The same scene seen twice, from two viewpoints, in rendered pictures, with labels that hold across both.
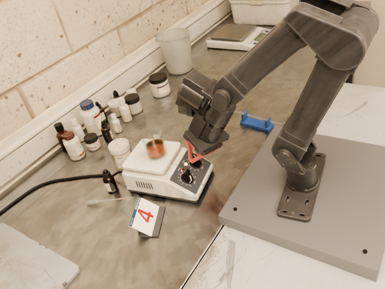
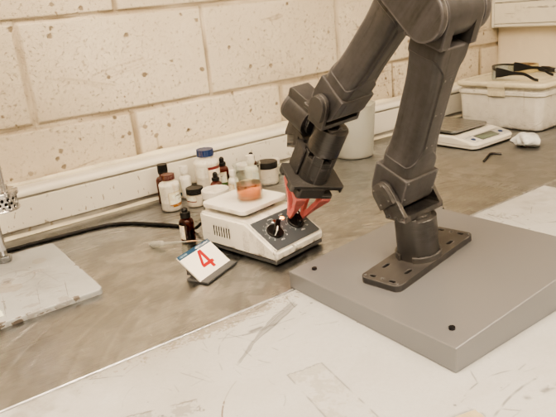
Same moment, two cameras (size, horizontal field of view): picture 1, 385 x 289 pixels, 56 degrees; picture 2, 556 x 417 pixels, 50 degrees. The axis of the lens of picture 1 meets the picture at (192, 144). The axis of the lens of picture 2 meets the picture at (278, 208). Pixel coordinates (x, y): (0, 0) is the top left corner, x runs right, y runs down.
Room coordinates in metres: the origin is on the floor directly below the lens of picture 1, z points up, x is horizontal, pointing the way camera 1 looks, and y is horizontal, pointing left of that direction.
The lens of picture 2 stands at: (-0.28, -0.26, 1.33)
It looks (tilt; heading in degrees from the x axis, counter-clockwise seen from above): 19 degrees down; 16
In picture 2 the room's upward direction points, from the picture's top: 6 degrees counter-clockwise
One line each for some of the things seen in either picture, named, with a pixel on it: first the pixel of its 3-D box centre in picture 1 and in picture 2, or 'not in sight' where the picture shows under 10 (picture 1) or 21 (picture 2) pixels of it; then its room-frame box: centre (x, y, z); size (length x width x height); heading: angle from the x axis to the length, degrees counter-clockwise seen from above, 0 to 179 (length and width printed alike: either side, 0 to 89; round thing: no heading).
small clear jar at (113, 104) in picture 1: (116, 108); not in sight; (1.13, 0.24, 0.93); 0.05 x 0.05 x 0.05
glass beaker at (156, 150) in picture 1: (154, 144); (247, 181); (0.73, 0.09, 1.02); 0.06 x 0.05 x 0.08; 6
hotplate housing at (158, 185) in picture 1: (164, 169); (256, 223); (0.73, 0.08, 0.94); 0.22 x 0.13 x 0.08; 62
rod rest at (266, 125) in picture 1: (256, 120); not in sight; (0.89, -0.20, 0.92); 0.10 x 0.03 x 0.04; 45
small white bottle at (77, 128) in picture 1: (77, 129); (184, 181); (1.01, 0.35, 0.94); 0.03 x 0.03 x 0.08
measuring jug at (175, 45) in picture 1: (174, 51); (350, 128); (1.40, 0.00, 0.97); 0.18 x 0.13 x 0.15; 43
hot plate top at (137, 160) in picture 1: (152, 155); (244, 199); (0.74, 0.11, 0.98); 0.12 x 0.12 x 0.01; 62
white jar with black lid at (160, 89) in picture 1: (159, 85); not in sight; (1.21, 0.07, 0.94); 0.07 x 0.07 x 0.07
